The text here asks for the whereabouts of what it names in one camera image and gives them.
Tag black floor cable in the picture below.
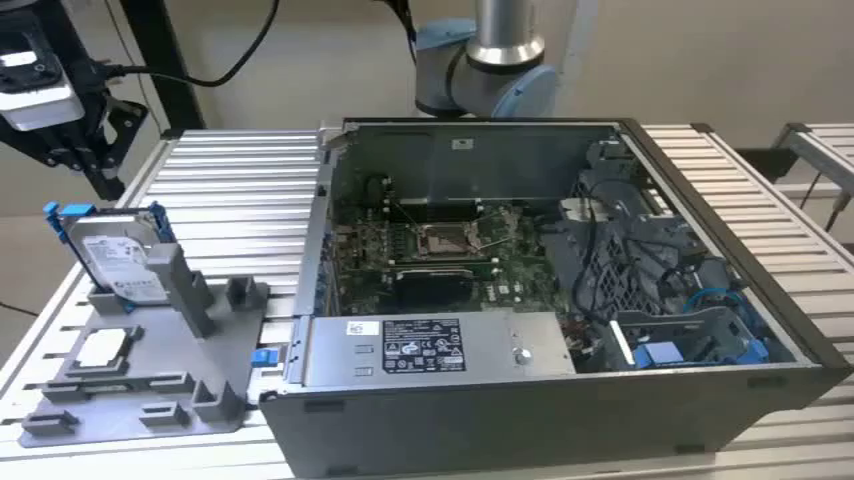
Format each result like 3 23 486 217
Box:
0 298 43 318

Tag metal slat side table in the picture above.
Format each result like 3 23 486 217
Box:
772 121 854 201

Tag open black PC case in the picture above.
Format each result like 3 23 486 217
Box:
258 117 854 480

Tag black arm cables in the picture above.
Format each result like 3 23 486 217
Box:
381 0 421 66

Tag CPU socket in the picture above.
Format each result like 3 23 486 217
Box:
413 222 484 255

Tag green motherboard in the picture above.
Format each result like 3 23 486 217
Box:
325 198 564 321

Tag blue bay clip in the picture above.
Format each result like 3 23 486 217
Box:
629 341 688 370

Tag black RAM slot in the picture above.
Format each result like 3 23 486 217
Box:
385 255 493 268

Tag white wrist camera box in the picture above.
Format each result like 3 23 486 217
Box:
0 29 87 133

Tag green RAM stick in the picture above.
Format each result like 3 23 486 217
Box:
71 379 186 390

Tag hard disk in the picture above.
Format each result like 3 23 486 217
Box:
42 199 179 307

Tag thin metal locking lever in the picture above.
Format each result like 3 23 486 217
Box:
398 201 430 230

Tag grey disk bay cage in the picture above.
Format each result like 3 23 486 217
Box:
538 168 710 324

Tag grey parts rack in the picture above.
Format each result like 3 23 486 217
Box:
16 243 274 450

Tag black stand post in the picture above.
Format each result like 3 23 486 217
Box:
125 0 207 132

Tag light blue wire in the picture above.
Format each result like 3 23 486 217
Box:
685 283 750 329

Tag black wire bundle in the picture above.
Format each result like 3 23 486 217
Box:
572 179 709 321

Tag metal socket cover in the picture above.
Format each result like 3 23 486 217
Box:
466 204 524 251

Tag black camera cable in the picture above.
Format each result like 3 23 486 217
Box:
99 0 283 89

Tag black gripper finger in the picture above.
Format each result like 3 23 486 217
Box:
85 93 150 200
24 130 91 172

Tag silver power supply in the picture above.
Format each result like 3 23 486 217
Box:
302 311 580 390

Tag black graphics card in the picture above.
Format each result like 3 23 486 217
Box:
391 268 477 310

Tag silver CPU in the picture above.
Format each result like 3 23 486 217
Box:
73 329 134 367

